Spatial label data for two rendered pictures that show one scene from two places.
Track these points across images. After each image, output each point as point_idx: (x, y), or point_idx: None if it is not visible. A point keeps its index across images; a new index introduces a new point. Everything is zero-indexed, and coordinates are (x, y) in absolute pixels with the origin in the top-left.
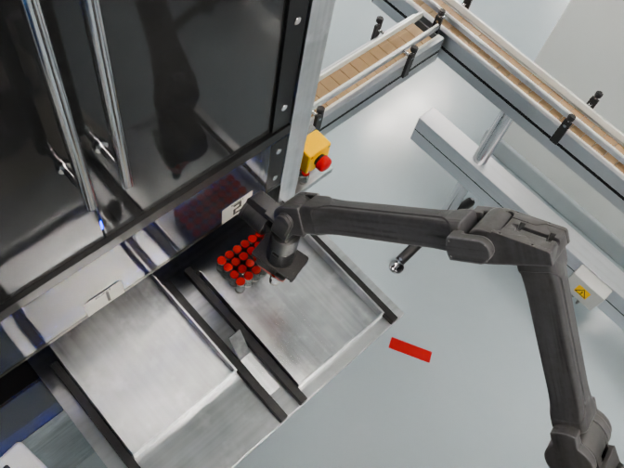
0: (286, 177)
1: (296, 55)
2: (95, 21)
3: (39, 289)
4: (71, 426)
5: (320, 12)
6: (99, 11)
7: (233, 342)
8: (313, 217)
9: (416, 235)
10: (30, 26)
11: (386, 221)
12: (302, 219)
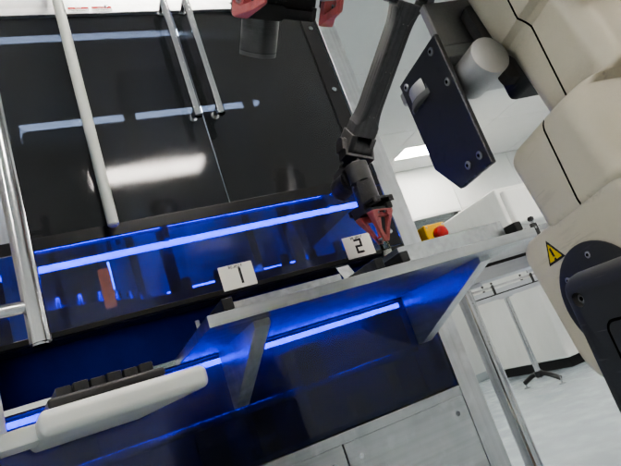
0: (407, 240)
1: (347, 114)
2: (188, 8)
3: (177, 214)
4: None
5: (350, 90)
6: (189, 6)
7: (341, 272)
8: (352, 118)
9: (385, 35)
10: (161, 2)
11: (374, 56)
12: (348, 128)
